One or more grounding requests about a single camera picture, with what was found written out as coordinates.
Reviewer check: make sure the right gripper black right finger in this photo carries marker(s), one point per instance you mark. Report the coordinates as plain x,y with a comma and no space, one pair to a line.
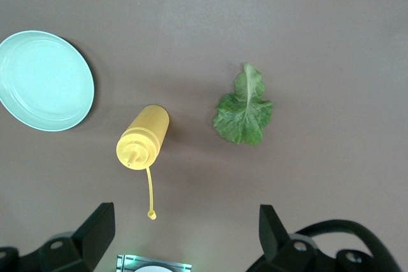
274,243

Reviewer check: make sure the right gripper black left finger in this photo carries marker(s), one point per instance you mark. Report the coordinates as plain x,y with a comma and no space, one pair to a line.
89,240

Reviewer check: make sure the yellow squeeze bottle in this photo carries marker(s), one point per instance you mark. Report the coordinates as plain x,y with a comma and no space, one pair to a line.
143,135

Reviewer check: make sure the green lettuce leaf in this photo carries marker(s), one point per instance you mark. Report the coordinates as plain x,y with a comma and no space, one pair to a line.
243,119

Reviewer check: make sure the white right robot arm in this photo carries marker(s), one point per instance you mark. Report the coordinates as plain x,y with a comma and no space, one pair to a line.
156,269

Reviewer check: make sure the pale green plate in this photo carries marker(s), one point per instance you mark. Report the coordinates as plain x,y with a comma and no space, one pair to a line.
44,81

